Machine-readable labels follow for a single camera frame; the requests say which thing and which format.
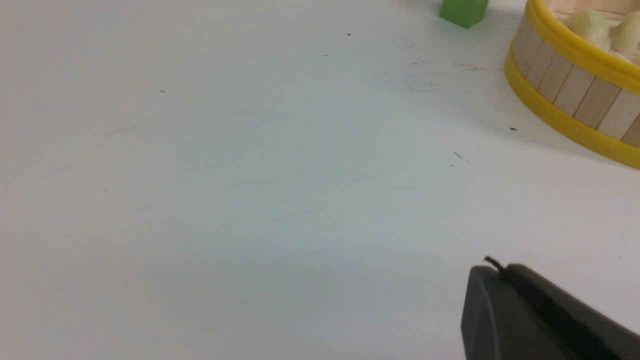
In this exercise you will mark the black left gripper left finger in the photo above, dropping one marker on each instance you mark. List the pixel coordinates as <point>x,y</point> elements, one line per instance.
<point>513,313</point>

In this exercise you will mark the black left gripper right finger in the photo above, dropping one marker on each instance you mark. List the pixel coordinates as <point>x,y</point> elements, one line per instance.
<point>585,332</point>

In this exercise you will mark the white dumpling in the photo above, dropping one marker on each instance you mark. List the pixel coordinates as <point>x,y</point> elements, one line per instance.
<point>625,37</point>
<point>590,26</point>

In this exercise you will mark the bamboo steamer tray yellow rim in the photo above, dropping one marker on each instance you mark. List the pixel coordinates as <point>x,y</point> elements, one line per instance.
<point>588,95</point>

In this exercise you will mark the green foam cube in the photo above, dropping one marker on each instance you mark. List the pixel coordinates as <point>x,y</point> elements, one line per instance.
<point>464,13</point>

